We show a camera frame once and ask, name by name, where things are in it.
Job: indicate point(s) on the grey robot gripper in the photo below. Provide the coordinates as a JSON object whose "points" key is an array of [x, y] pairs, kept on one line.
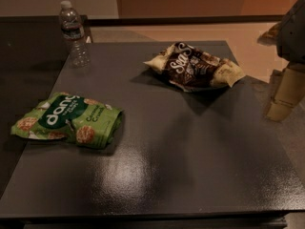
{"points": [[293, 34]]}

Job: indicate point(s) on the brown chip bag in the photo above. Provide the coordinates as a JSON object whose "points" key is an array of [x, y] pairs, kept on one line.
{"points": [[193, 70]]}

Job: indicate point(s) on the green rice chip bag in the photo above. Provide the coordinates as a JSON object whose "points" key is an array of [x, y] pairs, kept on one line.
{"points": [[72, 118]]}

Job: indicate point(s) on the clear plastic water bottle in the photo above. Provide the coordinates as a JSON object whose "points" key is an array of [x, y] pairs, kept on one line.
{"points": [[73, 32]]}

